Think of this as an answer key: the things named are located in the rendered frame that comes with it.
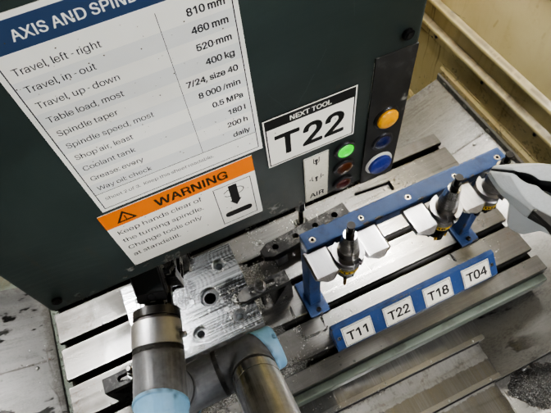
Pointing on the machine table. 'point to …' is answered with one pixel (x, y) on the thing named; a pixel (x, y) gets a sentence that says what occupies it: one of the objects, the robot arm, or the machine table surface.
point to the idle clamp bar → (298, 236)
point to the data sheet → (132, 88)
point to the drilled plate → (252, 319)
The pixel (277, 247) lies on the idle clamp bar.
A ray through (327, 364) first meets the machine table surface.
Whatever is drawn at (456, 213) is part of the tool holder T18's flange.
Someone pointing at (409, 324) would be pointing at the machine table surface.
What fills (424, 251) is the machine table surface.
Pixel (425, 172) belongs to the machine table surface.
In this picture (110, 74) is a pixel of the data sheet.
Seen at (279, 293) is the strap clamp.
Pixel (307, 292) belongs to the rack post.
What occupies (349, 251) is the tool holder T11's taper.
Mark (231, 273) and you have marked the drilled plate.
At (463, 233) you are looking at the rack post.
